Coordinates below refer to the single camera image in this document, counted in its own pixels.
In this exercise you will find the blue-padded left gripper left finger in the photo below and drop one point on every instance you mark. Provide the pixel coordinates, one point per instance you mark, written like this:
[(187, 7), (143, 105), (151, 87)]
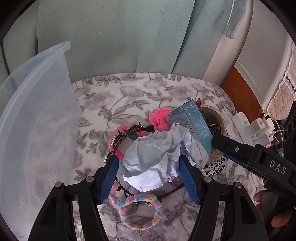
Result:
[(55, 220)]

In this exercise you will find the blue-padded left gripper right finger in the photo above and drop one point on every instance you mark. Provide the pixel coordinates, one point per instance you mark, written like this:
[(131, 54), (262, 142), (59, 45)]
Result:
[(241, 219)]

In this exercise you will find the light blue carton box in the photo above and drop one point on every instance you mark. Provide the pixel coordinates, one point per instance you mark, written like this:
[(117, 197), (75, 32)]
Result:
[(189, 116)]

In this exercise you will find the white paper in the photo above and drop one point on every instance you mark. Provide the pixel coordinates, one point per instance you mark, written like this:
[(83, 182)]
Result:
[(153, 160)]

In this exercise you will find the pink hair claw clip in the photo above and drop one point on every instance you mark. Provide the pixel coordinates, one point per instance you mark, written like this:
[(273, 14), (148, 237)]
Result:
[(157, 119)]

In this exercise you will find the dark red hair claw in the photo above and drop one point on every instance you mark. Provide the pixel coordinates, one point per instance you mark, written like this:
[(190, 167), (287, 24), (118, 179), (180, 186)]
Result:
[(198, 102)]

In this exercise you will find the right hand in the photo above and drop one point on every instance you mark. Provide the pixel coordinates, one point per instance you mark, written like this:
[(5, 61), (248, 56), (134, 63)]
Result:
[(274, 210)]

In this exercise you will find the white power strip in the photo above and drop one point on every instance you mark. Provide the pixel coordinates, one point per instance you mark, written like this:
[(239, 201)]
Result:
[(260, 131)]

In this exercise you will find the leopard print scrunchie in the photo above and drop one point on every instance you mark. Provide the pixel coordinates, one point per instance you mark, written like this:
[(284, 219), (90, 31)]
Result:
[(215, 167)]

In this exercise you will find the clear packing tape roll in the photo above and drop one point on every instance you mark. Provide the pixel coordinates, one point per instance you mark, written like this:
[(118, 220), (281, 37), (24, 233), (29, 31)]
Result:
[(216, 126)]

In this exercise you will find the quilted lace-trimmed cover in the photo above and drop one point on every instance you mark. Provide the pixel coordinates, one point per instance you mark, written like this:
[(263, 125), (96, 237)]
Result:
[(281, 102)]

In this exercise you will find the clear plastic storage bin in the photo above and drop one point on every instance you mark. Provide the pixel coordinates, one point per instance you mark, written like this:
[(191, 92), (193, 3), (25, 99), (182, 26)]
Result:
[(40, 117)]

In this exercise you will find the floral grey white blanket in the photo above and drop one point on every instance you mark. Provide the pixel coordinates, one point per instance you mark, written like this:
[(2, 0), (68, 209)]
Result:
[(114, 100)]

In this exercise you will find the pale green curtain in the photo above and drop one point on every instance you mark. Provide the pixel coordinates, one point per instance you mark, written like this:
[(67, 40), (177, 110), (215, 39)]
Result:
[(106, 37)]

